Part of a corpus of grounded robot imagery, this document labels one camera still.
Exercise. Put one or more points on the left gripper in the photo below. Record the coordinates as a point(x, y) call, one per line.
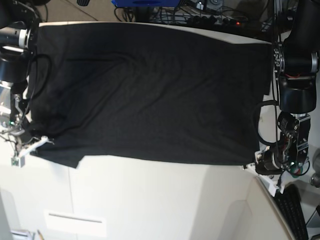
point(266, 162)

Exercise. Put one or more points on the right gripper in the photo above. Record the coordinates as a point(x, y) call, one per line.
point(21, 136)

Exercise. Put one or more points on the black t-shirt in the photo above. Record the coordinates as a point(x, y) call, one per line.
point(146, 92)

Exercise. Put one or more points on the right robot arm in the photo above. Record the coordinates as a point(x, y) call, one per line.
point(19, 25)

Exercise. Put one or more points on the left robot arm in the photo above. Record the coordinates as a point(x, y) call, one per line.
point(296, 63)

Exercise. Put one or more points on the green tape roll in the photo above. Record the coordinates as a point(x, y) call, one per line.
point(297, 172)

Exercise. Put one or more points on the black keyboard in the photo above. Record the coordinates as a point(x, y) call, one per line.
point(289, 204)

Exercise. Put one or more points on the metal cylinder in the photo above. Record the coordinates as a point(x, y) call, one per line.
point(315, 178)

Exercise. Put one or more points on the black power strip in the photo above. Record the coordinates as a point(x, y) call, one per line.
point(211, 21)

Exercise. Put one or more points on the blue box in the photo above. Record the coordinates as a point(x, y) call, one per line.
point(145, 3)

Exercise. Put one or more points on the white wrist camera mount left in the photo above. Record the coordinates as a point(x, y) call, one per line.
point(273, 183)

